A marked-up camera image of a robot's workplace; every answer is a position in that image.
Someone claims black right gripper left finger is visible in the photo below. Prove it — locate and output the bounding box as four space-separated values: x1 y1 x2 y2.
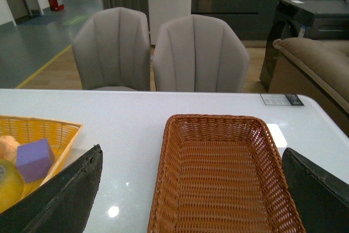
1 145 103 232

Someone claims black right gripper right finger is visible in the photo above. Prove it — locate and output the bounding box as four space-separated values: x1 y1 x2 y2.
282 147 348 232

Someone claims yellow tape roll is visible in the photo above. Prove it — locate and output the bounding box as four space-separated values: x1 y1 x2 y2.
1 159 24 213

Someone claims yellow wicker basket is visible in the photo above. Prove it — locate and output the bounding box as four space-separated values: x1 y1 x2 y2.
1 115 82 202

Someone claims brown wicker basket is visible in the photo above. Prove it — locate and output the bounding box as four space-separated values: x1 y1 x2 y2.
147 114 305 232

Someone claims purple foam cube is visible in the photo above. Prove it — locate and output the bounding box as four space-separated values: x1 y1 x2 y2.
16 138 55 183

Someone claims croissant bread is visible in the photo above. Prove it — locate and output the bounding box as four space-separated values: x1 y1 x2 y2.
1 135 21 163

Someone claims table label sticker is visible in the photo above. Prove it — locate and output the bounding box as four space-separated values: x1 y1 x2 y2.
260 93 304 106

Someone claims brown sofa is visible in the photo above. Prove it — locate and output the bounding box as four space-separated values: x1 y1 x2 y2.
268 38 348 134

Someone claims grey chair left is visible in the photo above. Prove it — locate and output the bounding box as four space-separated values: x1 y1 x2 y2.
72 7 151 91

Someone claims grey chair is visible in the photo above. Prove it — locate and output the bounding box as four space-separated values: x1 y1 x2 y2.
72 7 151 91
153 15 250 93

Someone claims black appliance cabinet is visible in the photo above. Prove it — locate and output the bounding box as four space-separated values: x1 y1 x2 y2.
260 0 348 90

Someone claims grey chair right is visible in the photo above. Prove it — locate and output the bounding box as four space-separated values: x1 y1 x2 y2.
153 15 250 93

